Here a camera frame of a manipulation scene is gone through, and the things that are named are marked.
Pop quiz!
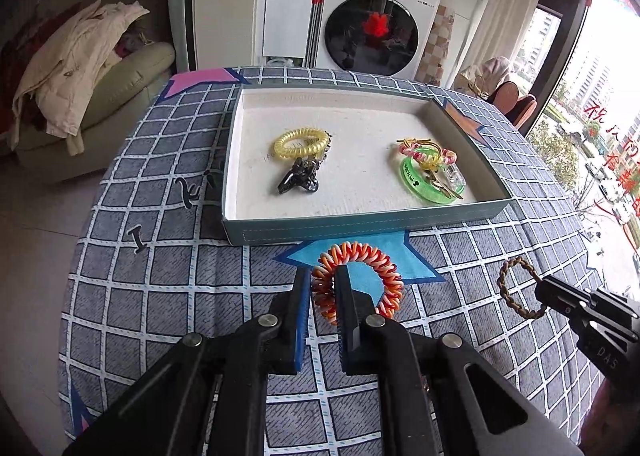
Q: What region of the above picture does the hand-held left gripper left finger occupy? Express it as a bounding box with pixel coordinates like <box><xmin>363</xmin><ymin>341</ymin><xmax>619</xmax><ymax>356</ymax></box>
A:
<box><xmin>62</xmin><ymin>266</ymin><xmax>313</xmax><ymax>456</ymax></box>

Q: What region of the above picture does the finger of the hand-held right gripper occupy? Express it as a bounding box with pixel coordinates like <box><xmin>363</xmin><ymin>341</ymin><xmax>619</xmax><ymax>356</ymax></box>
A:
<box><xmin>534</xmin><ymin>276</ymin><xmax>596</xmax><ymax>321</ymax></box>

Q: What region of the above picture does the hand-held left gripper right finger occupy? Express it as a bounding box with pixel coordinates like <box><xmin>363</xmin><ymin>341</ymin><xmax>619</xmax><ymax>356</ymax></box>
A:
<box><xmin>334</xmin><ymin>266</ymin><xmax>583</xmax><ymax>456</ymax></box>

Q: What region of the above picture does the brown braided hair tie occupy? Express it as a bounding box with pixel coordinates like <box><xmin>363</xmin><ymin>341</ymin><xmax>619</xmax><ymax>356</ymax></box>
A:
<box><xmin>497</xmin><ymin>257</ymin><xmax>551</xmax><ymax>321</ymax></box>

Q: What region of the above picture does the orange white spiral hair tie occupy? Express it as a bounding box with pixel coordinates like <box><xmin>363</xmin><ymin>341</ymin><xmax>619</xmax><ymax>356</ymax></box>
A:
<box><xmin>310</xmin><ymin>241</ymin><xmax>403</xmax><ymax>327</ymax></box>

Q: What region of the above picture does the grey-green jewelry tray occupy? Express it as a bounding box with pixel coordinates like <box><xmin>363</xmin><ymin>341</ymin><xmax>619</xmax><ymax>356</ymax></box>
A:
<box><xmin>221</xmin><ymin>82</ymin><xmax>514</xmax><ymax>247</ymax></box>

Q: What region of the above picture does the black hair clip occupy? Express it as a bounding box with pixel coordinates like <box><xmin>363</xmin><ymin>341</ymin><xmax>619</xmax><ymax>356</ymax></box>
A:
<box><xmin>276</xmin><ymin>157</ymin><xmax>322</xmax><ymax>195</ymax></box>

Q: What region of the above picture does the beige hair clip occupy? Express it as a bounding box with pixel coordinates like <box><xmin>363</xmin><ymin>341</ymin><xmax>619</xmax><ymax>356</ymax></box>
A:
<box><xmin>425</xmin><ymin>171</ymin><xmax>465</xmax><ymax>201</ymax></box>

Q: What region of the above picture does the pink yellow spiral hair tie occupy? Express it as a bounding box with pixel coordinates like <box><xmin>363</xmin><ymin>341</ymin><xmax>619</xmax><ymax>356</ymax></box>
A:
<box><xmin>397</xmin><ymin>140</ymin><xmax>458</xmax><ymax>171</ymax></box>

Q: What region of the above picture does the yellow cord beaded bracelet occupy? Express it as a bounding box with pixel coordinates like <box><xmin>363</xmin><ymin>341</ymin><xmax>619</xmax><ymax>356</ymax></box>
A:
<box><xmin>396</xmin><ymin>137</ymin><xmax>441</xmax><ymax>157</ymax></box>

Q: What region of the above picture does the person's right forearm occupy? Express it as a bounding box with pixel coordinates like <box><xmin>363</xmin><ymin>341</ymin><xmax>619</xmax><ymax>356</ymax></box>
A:
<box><xmin>580</xmin><ymin>376</ymin><xmax>640</xmax><ymax>456</ymax></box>

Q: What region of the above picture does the grey plaid star tablecloth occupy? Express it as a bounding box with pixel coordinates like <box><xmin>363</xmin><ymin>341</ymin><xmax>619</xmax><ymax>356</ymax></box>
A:
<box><xmin>57</xmin><ymin>66</ymin><xmax>608</xmax><ymax>456</ymax></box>

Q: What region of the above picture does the green translucent bangle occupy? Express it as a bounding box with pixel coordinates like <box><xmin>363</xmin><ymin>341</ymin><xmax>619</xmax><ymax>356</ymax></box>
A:
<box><xmin>401</xmin><ymin>148</ymin><xmax>468</xmax><ymax>207</ymax></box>

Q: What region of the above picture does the brown chair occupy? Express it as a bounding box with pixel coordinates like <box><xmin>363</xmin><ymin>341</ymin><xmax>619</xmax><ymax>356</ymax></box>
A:
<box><xmin>487</xmin><ymin>80</ymin><xmax>519</xmax><ymax>111</ymax></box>
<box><xmin>507</xmin><ymin>94</ymin><xmax>537</xmax><ymax>131</ymax></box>

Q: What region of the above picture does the beige cloth on chair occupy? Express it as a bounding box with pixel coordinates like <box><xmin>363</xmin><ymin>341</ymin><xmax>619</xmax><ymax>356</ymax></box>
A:
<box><xmin>452</xmin><ymin>56</ymin><xmax>512</xmax><ymax>97</ymax></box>

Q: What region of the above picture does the checkered hanging cloth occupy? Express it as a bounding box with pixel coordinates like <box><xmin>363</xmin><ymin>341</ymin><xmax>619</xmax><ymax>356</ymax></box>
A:
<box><xmin>417</xmin><ymin>6</ymin><xmax>458</xmax><ymax>86</ymax></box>

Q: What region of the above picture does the cream sofa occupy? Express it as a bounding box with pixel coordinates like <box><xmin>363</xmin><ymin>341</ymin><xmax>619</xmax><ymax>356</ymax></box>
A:
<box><xmin>12</xmin><ymin>42</ymin><xmax>177</xmax><ymax>184</ymax></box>

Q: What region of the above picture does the white curtain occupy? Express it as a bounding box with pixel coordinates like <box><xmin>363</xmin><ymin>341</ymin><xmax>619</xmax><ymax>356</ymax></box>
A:
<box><xmin>467</xmin><ymin>0</ymin><xmax>556</xmax><ymax>81</ymax></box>

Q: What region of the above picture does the white tall cabinet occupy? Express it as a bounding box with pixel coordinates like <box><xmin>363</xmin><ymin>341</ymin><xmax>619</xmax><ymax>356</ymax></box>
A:
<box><xmin>192</xmin><ymin>0</ymin><xmax>331</xmax><ymax>72</ymax></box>

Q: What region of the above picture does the beige jacket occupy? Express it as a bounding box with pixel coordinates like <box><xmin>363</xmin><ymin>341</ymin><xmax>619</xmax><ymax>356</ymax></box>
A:
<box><xmin>9</xmin><ymin>0</ymin><xmax>151</xmax><ymax>157</ymax></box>

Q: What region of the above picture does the dark window frame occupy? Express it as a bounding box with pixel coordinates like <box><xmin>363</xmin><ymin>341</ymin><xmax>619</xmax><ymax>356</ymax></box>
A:
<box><xmin>525</xmin><ymin>0</ymin><xmax>601</xmax><ymax>137</ymax></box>

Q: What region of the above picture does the red-handled mop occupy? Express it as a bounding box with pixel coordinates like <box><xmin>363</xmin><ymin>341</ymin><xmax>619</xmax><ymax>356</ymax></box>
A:
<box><xmin>292</xmin><ymin>0</ymin><xmax>331</xmax><ymax>67</ymax></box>

